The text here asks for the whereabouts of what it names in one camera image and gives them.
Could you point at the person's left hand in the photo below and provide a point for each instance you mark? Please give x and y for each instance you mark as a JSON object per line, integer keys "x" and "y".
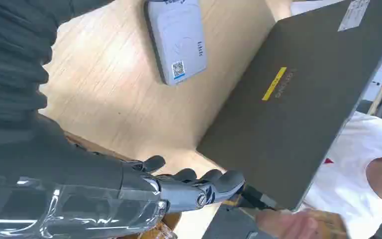
{"x": 286, "y": 226}

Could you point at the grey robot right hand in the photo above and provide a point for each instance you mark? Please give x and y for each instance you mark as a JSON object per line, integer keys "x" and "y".
{"x": 62, "y": 184}

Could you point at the person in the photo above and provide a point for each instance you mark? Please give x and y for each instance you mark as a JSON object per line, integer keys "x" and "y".
{"x": 349, "y": 171}

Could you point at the dark grey laptop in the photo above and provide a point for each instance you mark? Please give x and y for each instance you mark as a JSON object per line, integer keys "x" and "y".
{"x": 293, "y": 115}

